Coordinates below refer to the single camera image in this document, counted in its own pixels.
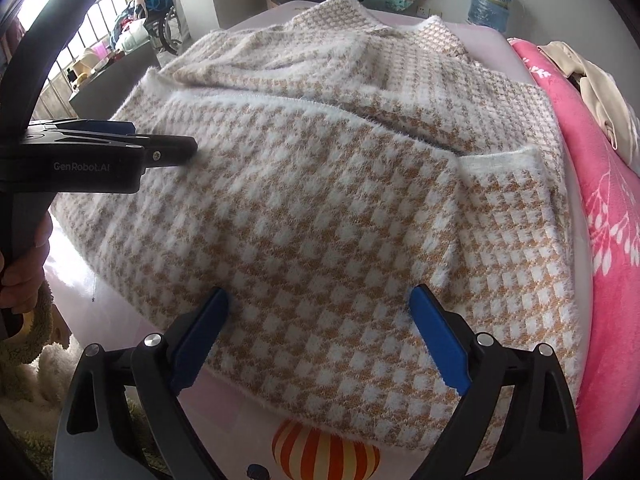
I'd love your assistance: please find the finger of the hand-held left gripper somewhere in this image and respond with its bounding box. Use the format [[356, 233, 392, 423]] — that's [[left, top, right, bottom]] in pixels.
[[25, 130, 198, 168], [30, 119, 137, 136]]

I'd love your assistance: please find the dark grey board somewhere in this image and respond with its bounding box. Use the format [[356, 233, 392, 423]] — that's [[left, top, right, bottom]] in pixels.
[[70, 40, 161, 116]]

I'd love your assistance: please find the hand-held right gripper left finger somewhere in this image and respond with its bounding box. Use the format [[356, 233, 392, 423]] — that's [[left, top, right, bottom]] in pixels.
[[52, 287, 231, 480]]

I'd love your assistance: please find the person's left forearm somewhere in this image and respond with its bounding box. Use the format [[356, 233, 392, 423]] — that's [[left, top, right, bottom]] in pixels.
[[20, 282, 68, 366]]

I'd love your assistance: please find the wheelchair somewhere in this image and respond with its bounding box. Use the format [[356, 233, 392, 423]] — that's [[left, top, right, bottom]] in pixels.
[[142, 0, 183, 56]]

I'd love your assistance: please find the beige garment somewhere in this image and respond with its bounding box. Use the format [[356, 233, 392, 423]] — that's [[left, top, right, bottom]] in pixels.
[[537, 40, 640, 166]]

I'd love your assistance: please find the blue water bottle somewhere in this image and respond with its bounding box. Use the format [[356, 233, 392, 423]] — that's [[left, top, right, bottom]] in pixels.
[[467, 0, 516, 36]]

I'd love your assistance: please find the person's left hand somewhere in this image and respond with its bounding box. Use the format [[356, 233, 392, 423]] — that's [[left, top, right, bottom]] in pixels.
[[0, 212, 53, 311]]

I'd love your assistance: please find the pink patterned blanket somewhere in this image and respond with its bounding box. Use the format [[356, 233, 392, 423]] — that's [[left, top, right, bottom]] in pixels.
[[507, 37, 640, 478]]

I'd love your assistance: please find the tan white houndstooth sweater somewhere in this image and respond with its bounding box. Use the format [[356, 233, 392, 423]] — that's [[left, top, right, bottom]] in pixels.
[[52, 0, 583, 461]]

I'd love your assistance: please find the pile of assorted clutter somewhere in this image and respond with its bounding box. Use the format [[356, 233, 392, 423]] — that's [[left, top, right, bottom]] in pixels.
[[65, 0, 151, 91]]

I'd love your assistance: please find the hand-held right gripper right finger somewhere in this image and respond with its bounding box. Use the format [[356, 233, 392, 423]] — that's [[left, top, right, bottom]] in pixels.
[[407, 284, 584, 480]]

